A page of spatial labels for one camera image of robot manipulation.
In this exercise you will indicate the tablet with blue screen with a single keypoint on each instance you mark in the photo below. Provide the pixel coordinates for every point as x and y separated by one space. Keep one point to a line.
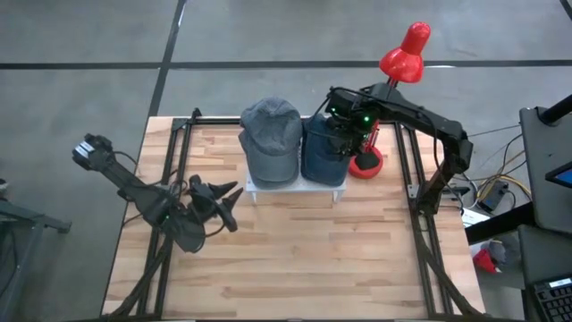
564 176

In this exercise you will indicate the navy denim baseball cap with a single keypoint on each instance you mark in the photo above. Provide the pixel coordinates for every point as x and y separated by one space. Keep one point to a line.
324 183
317 163

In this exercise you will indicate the white perforated metal stand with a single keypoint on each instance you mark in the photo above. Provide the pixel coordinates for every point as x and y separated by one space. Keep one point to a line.
299 190

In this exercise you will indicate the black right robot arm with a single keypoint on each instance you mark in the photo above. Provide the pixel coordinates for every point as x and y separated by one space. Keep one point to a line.
424 118

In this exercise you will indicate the black frame clamp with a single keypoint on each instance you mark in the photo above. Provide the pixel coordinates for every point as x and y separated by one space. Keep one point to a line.
195 113

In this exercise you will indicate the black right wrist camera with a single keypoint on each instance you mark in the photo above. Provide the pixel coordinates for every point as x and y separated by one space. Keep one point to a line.
342 102

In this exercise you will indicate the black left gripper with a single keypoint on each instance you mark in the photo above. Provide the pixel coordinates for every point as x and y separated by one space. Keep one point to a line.
205 203

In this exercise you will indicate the grey denim baseball cap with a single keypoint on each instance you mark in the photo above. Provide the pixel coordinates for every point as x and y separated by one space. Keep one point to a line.
270 134
272 185

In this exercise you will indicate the red desk lamp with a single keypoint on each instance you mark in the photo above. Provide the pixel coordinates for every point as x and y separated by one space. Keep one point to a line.
404 62

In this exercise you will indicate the black aluminium rig frame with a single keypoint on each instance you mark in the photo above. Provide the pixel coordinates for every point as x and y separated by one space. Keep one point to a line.
214 121

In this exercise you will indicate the red cloth item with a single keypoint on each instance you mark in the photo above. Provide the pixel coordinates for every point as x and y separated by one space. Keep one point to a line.
485 261

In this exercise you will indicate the black keyboard desk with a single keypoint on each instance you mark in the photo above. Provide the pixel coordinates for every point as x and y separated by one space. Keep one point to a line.
536 250

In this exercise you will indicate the white paper sheet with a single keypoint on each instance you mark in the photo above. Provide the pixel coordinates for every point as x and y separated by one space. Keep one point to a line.
473 217

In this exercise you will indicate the grey cloth item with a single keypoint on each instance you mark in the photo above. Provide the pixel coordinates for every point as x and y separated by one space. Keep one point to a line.
498 252

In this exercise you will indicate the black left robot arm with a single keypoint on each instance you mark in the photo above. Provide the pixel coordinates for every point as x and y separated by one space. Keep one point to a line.
134 192

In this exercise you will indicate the black computer keyboard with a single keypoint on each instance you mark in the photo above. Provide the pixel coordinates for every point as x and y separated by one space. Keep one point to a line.
556 304

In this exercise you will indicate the black round pole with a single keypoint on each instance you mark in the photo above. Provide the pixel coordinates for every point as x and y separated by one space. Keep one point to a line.
556 112

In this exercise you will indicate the black power adapter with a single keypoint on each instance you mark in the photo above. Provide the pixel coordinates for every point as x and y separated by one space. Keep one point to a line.
493 199

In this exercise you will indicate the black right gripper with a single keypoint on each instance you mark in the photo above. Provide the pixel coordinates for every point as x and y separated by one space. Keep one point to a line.
353 134

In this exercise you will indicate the grey metal cart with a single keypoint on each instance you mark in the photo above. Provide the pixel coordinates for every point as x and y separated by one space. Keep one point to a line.
40 221

